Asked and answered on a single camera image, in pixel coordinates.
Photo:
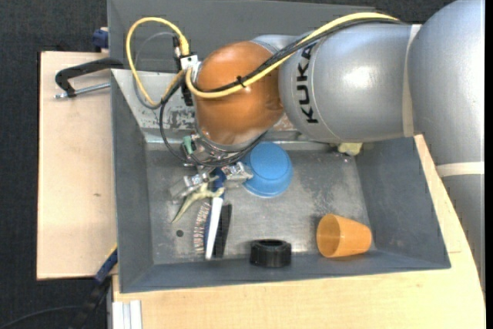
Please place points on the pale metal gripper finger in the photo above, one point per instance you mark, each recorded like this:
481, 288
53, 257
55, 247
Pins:
193, 180
240, 171

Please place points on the pale green toy lizard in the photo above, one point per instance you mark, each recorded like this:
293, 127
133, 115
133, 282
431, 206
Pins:
192, 200

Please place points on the blue plastic cup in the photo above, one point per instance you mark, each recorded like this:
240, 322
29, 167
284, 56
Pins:
271, 169

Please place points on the white and blue brush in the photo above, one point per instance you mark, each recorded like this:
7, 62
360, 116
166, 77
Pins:
214, 227

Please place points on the grey metal bin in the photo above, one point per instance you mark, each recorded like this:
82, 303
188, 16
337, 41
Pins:
308, 200

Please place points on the pale yellow lump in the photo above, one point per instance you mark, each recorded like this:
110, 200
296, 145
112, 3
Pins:
349, 148

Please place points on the pale wood flat board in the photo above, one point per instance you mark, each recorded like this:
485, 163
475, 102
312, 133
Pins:
73, 165

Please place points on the orange plastic cup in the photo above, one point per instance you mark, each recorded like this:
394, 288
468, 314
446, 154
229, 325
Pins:
346, 237

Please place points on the black cylinder on white bracket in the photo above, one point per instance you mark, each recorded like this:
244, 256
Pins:
188, 61

